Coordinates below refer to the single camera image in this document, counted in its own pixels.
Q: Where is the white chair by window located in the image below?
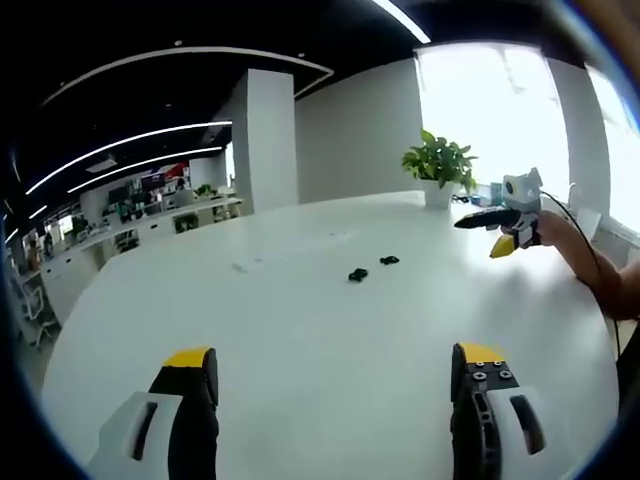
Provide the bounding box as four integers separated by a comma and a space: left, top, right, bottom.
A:
574, 206, 604, 237

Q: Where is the white office chair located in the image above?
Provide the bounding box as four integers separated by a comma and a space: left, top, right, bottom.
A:
8, 273, 57, 347

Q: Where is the long white office counter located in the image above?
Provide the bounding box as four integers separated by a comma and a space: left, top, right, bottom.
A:
37, 195, 246, 326

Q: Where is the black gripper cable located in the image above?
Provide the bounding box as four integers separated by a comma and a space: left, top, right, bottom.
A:
539, 189, 640, 357

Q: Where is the green potted plant white pot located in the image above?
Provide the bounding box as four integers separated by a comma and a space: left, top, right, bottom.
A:
401, 129, 480, 209

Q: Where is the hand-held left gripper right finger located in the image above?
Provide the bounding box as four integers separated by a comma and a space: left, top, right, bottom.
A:
448, 341, 557, 480

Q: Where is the person's right hand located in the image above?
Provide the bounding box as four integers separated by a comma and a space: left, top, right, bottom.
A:
537, 209, 577, 250

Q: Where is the person's dark clothing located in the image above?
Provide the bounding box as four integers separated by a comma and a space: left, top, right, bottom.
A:
613, 318, 640, 446

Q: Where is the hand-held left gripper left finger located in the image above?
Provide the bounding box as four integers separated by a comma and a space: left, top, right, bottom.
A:
88, 345, 222, 480

